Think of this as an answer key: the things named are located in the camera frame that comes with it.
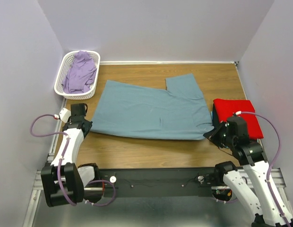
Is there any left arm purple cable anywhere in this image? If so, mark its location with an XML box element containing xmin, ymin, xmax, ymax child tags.
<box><xmin>30</xmin><ymin>114</ymin><xmax>116</xmax><ymax>207</ymax></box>

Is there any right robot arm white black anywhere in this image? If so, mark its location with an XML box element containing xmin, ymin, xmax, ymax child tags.
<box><xmin>199</xmin><ymin>111</ymin><xmax>293</xmax><ymax>227</ymax></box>

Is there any purple t shirt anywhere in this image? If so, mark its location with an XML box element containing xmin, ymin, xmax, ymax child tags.
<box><xmin>62</xmin><ymin>51</ymin><xmax>97</xmax><ymax>94</ymax></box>

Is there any folded red t shirt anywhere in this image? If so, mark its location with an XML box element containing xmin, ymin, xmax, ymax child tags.
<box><xmin>213</xmin><ymin>98</ymin><xmax>264</xmax><ymax>140</ymax></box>

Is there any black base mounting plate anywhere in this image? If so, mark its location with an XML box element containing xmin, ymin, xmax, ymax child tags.
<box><xmin>84</xmin><ymin>167</ymin><xmax>224</xmax><ymax>202</ymax></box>

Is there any folded black t shirt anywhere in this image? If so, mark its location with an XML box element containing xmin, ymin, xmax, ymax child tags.
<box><xmin>212</xmin><ymin>105</ymin><xmax>220</xmax><ymax>128</ymax></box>

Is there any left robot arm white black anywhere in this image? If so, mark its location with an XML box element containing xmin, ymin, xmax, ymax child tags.
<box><xmin>41</xmin><ymin>103</ymin><xmax>100</xmax><ymax>207</ymax></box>

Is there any blue-grey t shirt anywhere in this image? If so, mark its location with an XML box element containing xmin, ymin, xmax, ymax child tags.
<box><xmin>91</xmin><ymin>74</ymin><xmax>214</xmax><ymax>140</ymax></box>

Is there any aluminium extrusion frame rail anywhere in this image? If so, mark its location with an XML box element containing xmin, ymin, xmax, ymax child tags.
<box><xmin>22</xmin><ymin>99</ymin><xmax>293</xmax><ymax>227</ymax></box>

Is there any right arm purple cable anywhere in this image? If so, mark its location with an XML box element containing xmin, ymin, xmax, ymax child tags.
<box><xmin>215</xmin><ymin>111</ymin><xmax>291</xmax><ymax>227</ymax></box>

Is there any white perforated plastic basket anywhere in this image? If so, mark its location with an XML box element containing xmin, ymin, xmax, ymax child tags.
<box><xmin>54</xmin><ymin>50</ymin><xmax>101</xmax><ymax>100</ymax></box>

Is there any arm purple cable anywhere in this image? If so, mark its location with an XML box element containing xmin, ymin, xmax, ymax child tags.
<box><xmin>30</xmin><ymin>114</ymin><xmax>116</xmax><ymax>207</ymax></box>
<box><xmin>215</xmin><ymin>111</ymin><xmax>291</xmax><ymax>227</ymax></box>

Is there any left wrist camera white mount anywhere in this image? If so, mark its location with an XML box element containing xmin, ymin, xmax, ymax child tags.
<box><xmin>54</xmin><ymin>108</ymin><xmax>71</xmax><ymax>123</ymax></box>

